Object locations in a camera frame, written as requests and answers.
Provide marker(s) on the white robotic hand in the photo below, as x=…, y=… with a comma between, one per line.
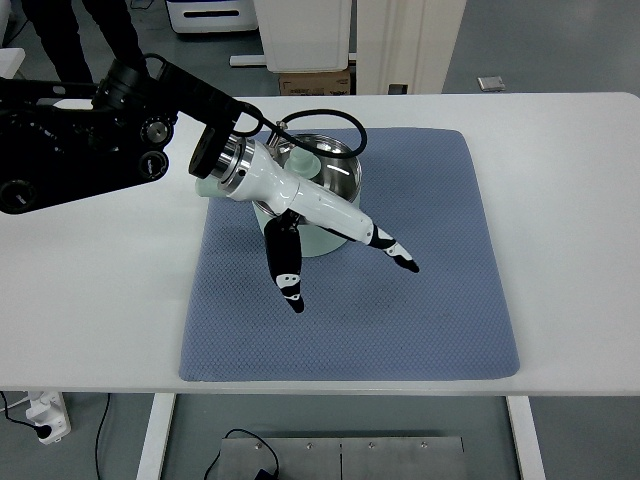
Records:
x=247, y=171

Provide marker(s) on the green pot with handle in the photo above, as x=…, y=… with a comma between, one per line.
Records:
x=315, y=240

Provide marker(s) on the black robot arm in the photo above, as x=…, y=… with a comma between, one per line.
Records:
x=63, y=142

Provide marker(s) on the glass lid green knob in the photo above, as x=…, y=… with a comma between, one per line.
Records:
x=341, y=176

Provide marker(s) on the blue quilted mat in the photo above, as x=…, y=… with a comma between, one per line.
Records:
x=365, y=318

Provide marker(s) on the cardboard box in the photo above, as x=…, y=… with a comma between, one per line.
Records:
x=335, y=83

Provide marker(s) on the white cabinet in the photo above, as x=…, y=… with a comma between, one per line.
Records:
x=301, y=36

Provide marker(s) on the small grey floor device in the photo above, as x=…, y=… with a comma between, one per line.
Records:
x=491, y=84

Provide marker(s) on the white machine on floor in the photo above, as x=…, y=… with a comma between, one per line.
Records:
x=200, y=17

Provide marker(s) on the white power strip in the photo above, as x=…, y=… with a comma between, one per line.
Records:
x=48, y=412

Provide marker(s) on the person in black trousers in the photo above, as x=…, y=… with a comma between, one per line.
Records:
x=56, y=25

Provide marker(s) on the white side table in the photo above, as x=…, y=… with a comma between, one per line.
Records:
x=10, y=61

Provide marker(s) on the metal base plate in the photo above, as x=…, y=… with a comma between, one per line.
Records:
x=395, y=457

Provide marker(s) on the white table frame leg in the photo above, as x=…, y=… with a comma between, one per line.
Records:
x=152, y=457

